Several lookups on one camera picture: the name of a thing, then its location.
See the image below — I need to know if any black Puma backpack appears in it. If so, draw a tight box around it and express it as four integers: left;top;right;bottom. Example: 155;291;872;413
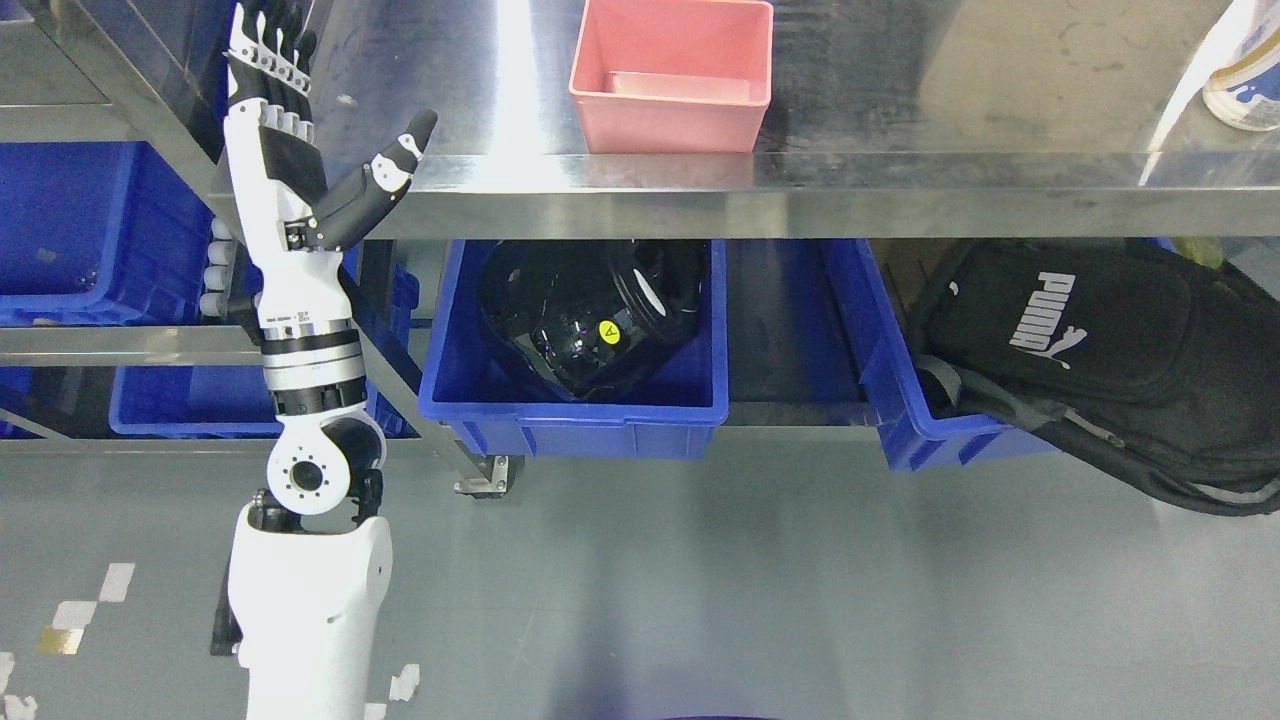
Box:
902;238;1279;518

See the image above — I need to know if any blue bin upper left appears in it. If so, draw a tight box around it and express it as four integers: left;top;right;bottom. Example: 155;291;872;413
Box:
1;142;212;327

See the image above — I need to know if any black glossy helmet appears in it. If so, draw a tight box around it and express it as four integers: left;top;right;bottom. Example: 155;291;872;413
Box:
476;240;710;404

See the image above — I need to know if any blue bin lower left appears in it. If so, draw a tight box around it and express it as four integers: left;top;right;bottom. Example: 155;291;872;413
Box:
108;264;420;439

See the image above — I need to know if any blue bin under backpack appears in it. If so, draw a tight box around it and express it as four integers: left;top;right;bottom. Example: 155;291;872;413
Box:
819;238;1057;471

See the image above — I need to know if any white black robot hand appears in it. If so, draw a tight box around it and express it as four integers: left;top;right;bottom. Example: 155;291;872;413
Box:
223;1;438;263

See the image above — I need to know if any stainless steel table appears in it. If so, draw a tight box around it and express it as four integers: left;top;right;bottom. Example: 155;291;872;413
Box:
20;0;1280;498

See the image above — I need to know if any blue bin with helmet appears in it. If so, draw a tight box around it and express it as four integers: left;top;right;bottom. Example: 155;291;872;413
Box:
419;240;730;460

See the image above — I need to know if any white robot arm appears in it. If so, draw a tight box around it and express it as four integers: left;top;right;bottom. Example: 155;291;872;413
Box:
223;1;438;719

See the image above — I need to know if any pink plastic storage box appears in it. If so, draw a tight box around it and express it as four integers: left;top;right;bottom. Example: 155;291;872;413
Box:
568;1;774;154

